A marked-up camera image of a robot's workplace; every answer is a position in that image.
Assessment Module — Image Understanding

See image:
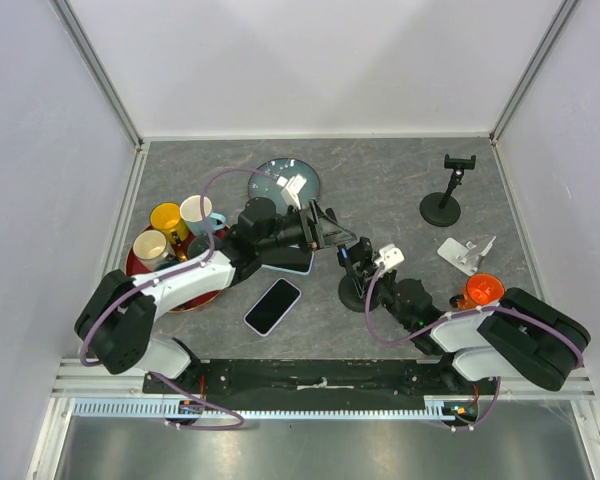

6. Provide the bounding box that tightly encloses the white folding phone stand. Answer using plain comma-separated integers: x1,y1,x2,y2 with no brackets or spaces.
437,236,496,277

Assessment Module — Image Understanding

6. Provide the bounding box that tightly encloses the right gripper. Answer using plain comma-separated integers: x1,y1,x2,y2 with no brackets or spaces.
349,264,412,330

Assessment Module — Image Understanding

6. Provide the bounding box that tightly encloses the cream cup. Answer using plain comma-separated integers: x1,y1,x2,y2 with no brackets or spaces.
132,230,176,271

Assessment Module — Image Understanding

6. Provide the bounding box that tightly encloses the grey mug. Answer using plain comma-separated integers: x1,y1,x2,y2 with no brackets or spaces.
187,235,218,260

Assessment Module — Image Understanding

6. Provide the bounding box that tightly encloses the yellow mug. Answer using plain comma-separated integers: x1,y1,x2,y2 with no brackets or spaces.
149,202,190,245

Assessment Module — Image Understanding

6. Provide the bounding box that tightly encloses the orange mug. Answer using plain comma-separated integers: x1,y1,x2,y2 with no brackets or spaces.
449,273,506,311

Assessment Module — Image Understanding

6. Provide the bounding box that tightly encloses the light blue phone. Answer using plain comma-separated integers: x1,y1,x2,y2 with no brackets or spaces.
261,246,314,275

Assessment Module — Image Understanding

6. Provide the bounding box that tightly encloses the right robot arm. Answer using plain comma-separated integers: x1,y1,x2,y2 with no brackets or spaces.
363,269,591,394

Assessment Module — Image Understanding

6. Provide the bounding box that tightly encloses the black phone stand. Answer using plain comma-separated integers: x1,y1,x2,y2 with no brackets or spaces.
337,237,377,313
419,154,477,227

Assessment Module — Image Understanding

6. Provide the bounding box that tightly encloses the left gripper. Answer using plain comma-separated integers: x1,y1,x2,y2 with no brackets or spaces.
257,198,356,254

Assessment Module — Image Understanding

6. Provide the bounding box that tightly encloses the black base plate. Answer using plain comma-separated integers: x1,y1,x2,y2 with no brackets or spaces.
142,357,496,412

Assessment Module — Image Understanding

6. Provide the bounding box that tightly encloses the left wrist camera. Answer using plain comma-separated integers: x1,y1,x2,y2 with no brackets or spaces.
276,174,307,210

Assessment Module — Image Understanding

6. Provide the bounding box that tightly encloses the blue ceramic plate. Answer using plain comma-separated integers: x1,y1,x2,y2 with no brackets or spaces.
247,157,321,214

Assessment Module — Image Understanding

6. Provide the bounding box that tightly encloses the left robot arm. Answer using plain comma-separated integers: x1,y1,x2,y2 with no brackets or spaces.
74,197,356,393

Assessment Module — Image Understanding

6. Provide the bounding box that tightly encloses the lilac case phone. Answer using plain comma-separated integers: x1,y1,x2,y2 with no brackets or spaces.
244,278,302,337

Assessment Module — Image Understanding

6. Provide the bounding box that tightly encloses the red round tray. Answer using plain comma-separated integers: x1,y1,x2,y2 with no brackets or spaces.
125,234,220,313

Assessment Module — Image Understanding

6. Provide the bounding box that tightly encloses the white light-blue mug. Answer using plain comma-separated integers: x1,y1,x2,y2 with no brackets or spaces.
180,195,226,236

